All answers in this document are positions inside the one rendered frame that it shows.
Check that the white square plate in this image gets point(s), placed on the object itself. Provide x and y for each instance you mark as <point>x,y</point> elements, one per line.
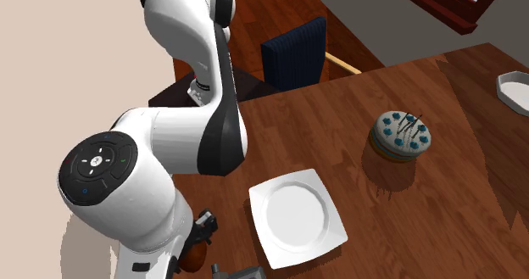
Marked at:
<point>295,218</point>

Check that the cake with blue decorations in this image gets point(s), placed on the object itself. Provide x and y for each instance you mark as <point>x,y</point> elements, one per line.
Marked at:
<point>401,139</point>

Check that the dark blue chair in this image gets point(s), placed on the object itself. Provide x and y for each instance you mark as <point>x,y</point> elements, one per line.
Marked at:
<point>295,55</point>

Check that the dark red framed window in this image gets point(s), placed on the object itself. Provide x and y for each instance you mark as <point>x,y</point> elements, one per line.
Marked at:
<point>434,1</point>

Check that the white oval dish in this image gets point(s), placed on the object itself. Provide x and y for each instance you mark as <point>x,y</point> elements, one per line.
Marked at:
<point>514,92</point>

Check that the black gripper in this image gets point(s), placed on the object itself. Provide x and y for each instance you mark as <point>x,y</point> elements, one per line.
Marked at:
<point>175,268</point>

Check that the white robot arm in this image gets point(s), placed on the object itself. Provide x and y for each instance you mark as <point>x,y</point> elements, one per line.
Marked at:
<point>136,212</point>

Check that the brown wooden table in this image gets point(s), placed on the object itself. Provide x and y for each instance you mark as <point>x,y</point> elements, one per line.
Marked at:
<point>413,228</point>

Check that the brown round object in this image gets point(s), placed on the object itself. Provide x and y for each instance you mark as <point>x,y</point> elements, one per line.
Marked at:
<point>194,257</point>

